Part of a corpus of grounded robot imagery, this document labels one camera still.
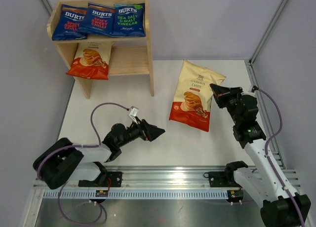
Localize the blue Burts chilli bag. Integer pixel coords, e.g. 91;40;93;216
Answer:
52;4;87;41

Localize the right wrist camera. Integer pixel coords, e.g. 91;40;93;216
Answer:
248;85;259;93

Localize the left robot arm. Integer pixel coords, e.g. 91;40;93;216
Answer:
33;118;165;189

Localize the Burts sea salt vinegar bag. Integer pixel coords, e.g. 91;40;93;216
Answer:
111;3;145;37

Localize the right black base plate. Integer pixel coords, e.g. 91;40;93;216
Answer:
203;171;241;189

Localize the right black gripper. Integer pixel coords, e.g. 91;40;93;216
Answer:
210;84;244;125

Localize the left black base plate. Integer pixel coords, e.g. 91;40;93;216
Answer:
78;172;122;188

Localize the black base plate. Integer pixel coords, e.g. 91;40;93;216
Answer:
78;172;122;188
203;171;241;189

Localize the cassava chips bag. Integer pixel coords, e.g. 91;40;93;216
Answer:
66;41;115;80
169;60;226;132

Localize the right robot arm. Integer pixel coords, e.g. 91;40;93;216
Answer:
210;83;311;227

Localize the white slotted cable duct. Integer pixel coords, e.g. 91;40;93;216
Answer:
43;189;228;200

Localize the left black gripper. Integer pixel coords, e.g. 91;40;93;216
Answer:
118;116;164;148

